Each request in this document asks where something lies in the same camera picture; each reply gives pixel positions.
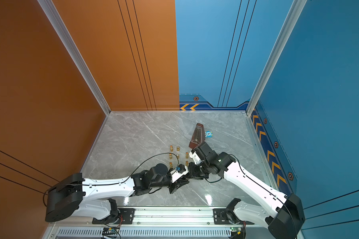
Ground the aluminium corner post left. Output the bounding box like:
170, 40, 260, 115
38, 0, 111, 117

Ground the blue owl number block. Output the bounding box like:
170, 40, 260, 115
205, 131, 213, 137

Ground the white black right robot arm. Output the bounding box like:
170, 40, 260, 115
189, 150, 305, 239

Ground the green circuit board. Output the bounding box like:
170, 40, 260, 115
230, 227, 244, 237
102, 227, 121, 239

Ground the green circuit board left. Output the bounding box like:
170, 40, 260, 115
102, 227, 121, 239

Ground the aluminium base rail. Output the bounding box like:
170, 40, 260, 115
91, 206, 300, 228

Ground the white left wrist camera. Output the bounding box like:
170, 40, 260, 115
170, 164, 189, 183

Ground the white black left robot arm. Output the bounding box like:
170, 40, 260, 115
45, 163, 189, 224

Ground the aluminium corner post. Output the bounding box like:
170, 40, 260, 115
38, 0, 111, 117
246, 0, 307, 116

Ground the green circuit board right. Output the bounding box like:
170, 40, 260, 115
230, 227, 244, 237

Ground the aluminium corner post right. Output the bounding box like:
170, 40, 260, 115
246, 0, 307, 116

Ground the dark red wooden metronome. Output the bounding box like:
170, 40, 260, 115
189, 123, 205, 149

